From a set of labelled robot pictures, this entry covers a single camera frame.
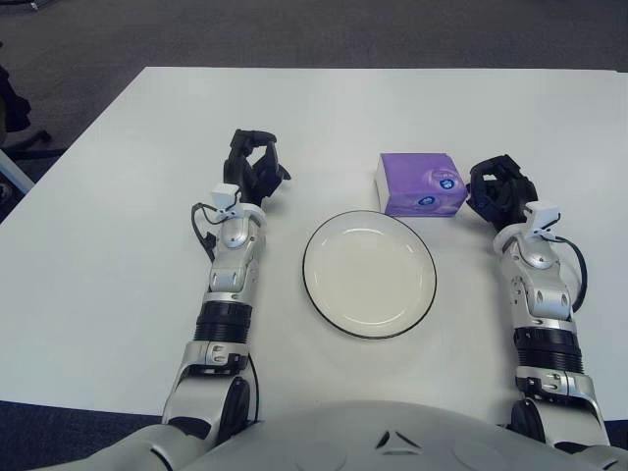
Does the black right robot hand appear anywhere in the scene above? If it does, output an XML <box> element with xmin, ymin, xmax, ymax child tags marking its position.
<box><xmin>464</xmin><ymin>154</ymin><xmax>540</xmax><ymax>232</ymax></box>

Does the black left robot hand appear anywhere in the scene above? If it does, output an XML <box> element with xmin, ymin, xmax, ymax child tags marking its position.
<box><xmin>223</xmin><ymin>129</ymin><xmax>291</xmax><ymax>207</ymax></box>

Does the purple tissue paper pack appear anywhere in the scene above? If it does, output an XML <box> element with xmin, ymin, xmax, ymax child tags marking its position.
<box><xmin>375</xmin><ymin>151</ymin><xmax>467</xmax><ymax>218</ymax></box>

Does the white plate black rim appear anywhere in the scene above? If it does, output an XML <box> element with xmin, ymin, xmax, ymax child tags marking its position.
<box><xmin>301</xmin><ymin>209</ymin><xmax>439</xmax><ymax>340</ymax></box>

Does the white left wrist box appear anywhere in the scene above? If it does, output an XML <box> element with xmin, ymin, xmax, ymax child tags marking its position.
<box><xmin>212</xmin><ymin>183</ymin><xmax>245</xmax><ymax>221</ymax></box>

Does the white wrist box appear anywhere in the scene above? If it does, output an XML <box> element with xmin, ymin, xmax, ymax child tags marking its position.
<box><xmin>527</xmin><ymin>200</ymin><xmax>561</xmax><ymax>240</ymax></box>
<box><xmin>212</xmin><ymin>183</ymin><xmax>245</xmax><ymax>221</ymax></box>

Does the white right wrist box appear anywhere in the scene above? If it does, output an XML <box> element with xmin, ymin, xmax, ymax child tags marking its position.
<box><xmin>527</xmin><ymin>200</ymin><xmax>561</xmax><ymax>240</ymax></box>

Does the white desk panel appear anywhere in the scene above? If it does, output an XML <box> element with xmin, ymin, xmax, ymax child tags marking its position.
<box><xmin>0</xmin><ymin>146</ymin><xmax>35</xmax><ymax>197</ymax></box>

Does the grey robot torso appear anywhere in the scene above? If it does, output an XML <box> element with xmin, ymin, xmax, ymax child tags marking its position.
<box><xmin>87</xmin><ymin>399</ymin><xmax>628</xmax><ymax>471</ymax></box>

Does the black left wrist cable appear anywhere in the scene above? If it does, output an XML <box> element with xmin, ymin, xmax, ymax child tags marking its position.
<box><xmin>190</xmin><ymin>201</ymin><xmax>220</xmax><ymax>264</ymax></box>

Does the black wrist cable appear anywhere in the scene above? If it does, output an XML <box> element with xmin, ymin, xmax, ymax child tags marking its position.
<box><xmin>553</xmin><ymin>235</ymin><xmax>589</xmax><ymax>313</ymax></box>
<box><xmin>190</xmin><ymin>201</ymin><xmax>220</xmax><ymax>264</ymax></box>

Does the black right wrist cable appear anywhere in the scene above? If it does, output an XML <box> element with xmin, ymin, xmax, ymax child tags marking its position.
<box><xmin>553</xmin><ymin>235</ymin><xmax>589</xmax><ymax>313</ymax></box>

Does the thin black elbow cable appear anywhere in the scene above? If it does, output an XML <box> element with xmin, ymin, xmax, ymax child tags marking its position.
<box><xmin>244</xmin><ymin>355</ymin><xmax>261</xmax><ymax>424</ymax></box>

